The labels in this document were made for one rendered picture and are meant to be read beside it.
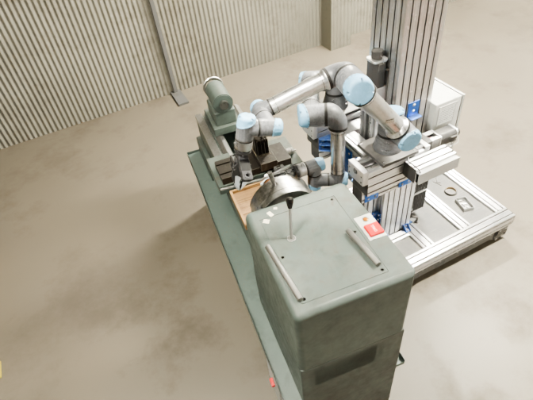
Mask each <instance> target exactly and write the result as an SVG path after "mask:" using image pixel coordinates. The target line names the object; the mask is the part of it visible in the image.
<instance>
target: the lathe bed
mask: <svg viewBox="0 0 533 400"><path fill-rule="evenodd" d="M233 106H234V108H235V111H236V114H237V115H238V116H239V115H240V114H241V113H242V112H243V111H242V110H241V108H240V107H239V106H238V105H237V104H233ZM204 115H205V114H204ZM195 117H196V120H197V126H198V129H199V133H200V136H201V138H202V140H203V142H204V145H205V147H206V149H207V151H208V154H209V156H210V158H213V157H215V156H220V155H223V154H225V153H229V155H234V154H233V152H232V149H234V148H235V145H234V142H235V139H236V131H235V132H232V133H227V134H224V135H221V136H218V137H216V136H215V134H214V132H213V130H212V128H211V126H210V124H209V122H208V120H207V118H206V116H202V114H201V113H200V114H196V115H195ZM227 196H228V198H229V200H230V202H231V204H232V207H233V209H234V210H235V213H236V216H237V217H238V219H239V222H240V224H241V226H242V228H243V231H244V233H245V235H246V237H247V240H248V242H249V244H250V241H249V236H248V231H247V230H246V229H245V227H244V225H243V222H242V220H241V218H240V216H239V214H238V212H237V209H236V207H235V205H234V203H233V201H232V198H231V196H230V193H229V192H228V193H227ZM377 346H378V345H377ZM377 346H376V347H377ZM371 349H372V351H373V350H374V351H376V352H377V350H376V349H375V347H374V346H373V347H371V348H370V354H368V353H369V352H368V350H366V352H367V354H368V355H367V356H369V355H372V359H374V357H373V356H374V355H376V354H371V353H372V351H371ZM374 353H375V352H374ZM359 355H360V357H361V356H363V355H364V356H365V357H363V358H365V359H364V360H366V362H365V361H364V363H367V360H368V359H370V356H369V357H367V356H366V355H365V354H363V355H361V354H359ZM352 357H354V358H356V355H352ZM366 357H367V358H368V359H366ZM354 358H353V360H355V359H354ZM361 358H362V357H361ZM361 358H359V362H361V361H362V360H363V359H361ZM360 359H361V360H360ZM372 359H370V360H372ZM344 360H345V358H344ZM344 360H341V361H340V362H341V363H342V361H344ZM347 360H348V358H346V360H345V362H346V361H347ZM353 360H352V361H351V362H350V365H349V363H348V364H347V362H346V363H344V364H343V365H345V364H346V366H351V365H353V364H351V363H352V362H354V363H359V362H358V361H353ZM374 361H375V359H374V360H372V361H369V362H371V363H372V362H374ZM369 362H368V363H369ZM361 363H362V366H363V365H366V364H364V363H363V362H361ZM368 363H367V364H368ZM339 365H341V364H339V363H338V365H337V366H339ZM343 365H341V366H340V367H342V366H343ZM359 365H361V364H359ZM340 367H339V368H337V370H338V369H341V370H339V372H340V371H342V372H345V373H347V372H348V371H349V370H348V368H349V367H345V368H347V371H346V369H344V370H345V371H344V370H342V369H343V368H340ZM351 367H352V366H351ZM353 367H355V365H354V366H353ZM356 367H357V366H356ZM360 367H361V366H360ZM330 369H331V368H330V367H329V370H330ZM349 369H357V368H349ZM326 370H328V369H326ZM333 370H336V369H333ZM322 372H323V371H322ZM322 372H321V374H322ZM335 372H336V373H337V374H336V373H335ZM335 372H333V373H335V374H336V375H337V376H339V375H338V371H335ZM327 373H328V372H327ZM327 373H326V372H325V374H326V375H325V376H327V375H328V374H327ZM331 373H332V371H331V370H330V374H329V375H331ZM345 373H344V374H345ZM322 375H323V374H322ZM336 375H331V376H330V377H331V378H328V377H329V376H327V377H326V378H327V379H326V378H325V376H324V375H323V376H324V377H323V376H322V377H323V379H325V382H326V380H329V379H333V378H335V376H336ZM340 375H342V374H341V372H340ZM332 376H333V377H332ZM337 376H336V377H337ZM319 377H320V376H318V378H316V379H318V381H317V380H316V382H315V383H316V384H317V385H319V384H321V383H322V381H321V380H323V379H322V378H319ZM319 379H321V380H320V381H321V383H320V382H319ZM317 382H318V383H317ZM317 385H316V386H317Z"/></svg>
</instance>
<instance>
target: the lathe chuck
mask: <svg viewBox="0 0 533 400"><path fill-rule="evenodd" d="M297 178H298V179H299V180H298V179H292V175H283V176H279V177H277V178H274V179H275V182H276V183H278V185H277V186H276V187H272V186H271V185H272V182H271V181H270V180H269V181H268V182H266V183H264V184H263V185H262V186H261V187H260V188H259V189H258V190H257V191H256V192H255V194H254V195H253V197H252V199H251V203H250V207H251V213H252V212H255V211H257V210H258V209H259V207H260V206H261V205H262V203H263V202H264V201H265V200H266V199H267V198H268V197H269V196H271V195H272V194H273V193H275V192H277V191H279V190H281V189H284V188H287V187H304V188H307V189H309V187H308V185H307V184H306V182H305V181H304V180H303V179H301V178H299V177H297ZM309 190H310V189H309ZM310 191H311V190H310Z"/></svg>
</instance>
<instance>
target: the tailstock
mask: <svg viewBox="0 0 533 400"><path fill-rule="evenodd" d="M212 79H213V81H211V82H209V83H208V84H207V82H208V81H210V80H212ZM206 84H207V86H206ZM203 91H204V92H205V93H206V94H207V96H208V98H209V99H207V105H208V109H205V110H204V111H205V116H206V118H207V120H208V122H209V124H210V126H211V128H212V130H213V132H214V134H215V136H216V137H218V136H221V135H224V134H227V133H232V132H235V131H236V123H237V118H238V115H237V114H236V111H235V108H234V106H233V100H232V97H231V96H230V94H229V93H228V91H227V90H226V88H225V87H224V84H223V82H222V80H221V79H220V78H218V77H216V76H212V77H209V78H207V80H205V81H204V83H203Z"/></svg>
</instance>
